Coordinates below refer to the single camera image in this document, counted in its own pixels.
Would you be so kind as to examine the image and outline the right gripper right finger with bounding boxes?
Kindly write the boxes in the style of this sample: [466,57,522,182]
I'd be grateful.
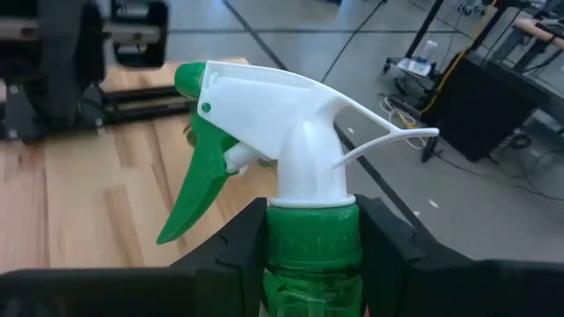
[356,193,481,317]

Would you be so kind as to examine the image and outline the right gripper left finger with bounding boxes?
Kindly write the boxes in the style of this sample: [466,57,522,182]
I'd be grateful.
[169,196,268,317]

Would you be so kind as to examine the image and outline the green spray bottle white head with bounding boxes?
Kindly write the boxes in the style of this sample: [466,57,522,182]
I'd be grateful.
[156,59,442,317]

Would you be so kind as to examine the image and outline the black stand leg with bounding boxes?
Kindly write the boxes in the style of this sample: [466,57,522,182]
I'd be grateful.
[420,136,440,164]

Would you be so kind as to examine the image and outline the black cabinet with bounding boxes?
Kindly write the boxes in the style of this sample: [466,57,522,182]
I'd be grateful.
[435,52,543,162]

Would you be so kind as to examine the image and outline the white cable bundle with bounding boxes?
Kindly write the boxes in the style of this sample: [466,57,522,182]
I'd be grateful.
[378,94,424,151]

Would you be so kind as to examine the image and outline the thin yellow cable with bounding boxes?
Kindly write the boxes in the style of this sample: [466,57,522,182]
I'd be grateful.
[418,43,472,115]

